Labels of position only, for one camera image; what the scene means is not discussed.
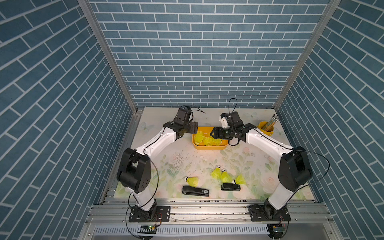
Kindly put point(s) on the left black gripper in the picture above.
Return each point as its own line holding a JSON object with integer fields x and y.
{"x": 193, "y": 126}

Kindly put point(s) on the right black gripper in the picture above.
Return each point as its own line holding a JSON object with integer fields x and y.
{"x": 217, "y": 132}

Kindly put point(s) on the yellow plastic storage box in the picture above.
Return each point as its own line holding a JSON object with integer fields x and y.
{"x": 207, "y": 131}

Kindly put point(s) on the yellow shuttlecock small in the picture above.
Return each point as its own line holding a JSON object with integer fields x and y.
{"x": 216, "y": 173}

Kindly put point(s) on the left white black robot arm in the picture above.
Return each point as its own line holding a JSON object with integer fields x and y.
{"x": 134, "y": 171}

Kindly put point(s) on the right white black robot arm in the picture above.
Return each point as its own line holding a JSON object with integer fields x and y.
{"x": 294, "y": 166}

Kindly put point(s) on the yellow pen cup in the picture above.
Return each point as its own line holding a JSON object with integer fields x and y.
{"x": 261, "y": 126}

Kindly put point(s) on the bundle of pencils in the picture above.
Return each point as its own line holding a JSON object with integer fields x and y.
{"x": 271, "y": 121}

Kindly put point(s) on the yellow shuttlecock front upright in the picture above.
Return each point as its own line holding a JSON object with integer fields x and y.
{"x": 225, "y": 177}

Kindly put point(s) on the small black stapler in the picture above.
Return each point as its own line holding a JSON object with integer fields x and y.
{"x": 230, "y": 187}

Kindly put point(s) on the large black stapler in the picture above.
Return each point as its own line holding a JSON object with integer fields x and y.
{"x": 193, "y": 191}

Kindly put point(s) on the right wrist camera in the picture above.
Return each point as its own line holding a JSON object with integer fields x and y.
{"x": 224, "y": 123}

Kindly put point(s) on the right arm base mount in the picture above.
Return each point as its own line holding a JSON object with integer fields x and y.
{"x": 266, "y": 213}

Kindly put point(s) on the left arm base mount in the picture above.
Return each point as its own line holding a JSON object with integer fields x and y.
{"x": 155, "y": 214}

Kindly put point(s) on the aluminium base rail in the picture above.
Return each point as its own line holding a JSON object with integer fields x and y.
{"x": 208, "y": 212}

